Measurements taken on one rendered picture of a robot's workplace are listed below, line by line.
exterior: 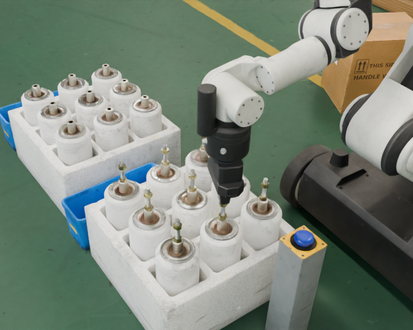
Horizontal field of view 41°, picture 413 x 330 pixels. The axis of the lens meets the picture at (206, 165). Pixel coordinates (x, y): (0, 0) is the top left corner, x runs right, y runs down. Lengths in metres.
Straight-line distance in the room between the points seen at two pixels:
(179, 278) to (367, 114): 0.53
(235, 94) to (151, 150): 0.70
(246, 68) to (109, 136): 0.63
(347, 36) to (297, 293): 0.53
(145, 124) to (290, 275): 0.69
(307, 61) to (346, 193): 0.51
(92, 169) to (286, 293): 0.66
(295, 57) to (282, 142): 0.92
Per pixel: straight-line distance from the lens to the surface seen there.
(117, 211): 1.32
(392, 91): 1.23
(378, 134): 1.20
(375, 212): 1.44
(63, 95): 1.76
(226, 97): 0.98
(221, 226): 1.21
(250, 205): 1.29
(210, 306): 1.26
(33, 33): 2.76
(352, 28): 1.09
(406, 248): 1.39
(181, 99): 2.16
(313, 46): 1.08
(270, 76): 1.03
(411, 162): 1.20
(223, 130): 1.02
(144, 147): 1.61
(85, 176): 1.55
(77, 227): 1.49
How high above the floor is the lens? 1.11
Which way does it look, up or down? 38 degrees down
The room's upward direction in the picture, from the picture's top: 2 degrees clockwise
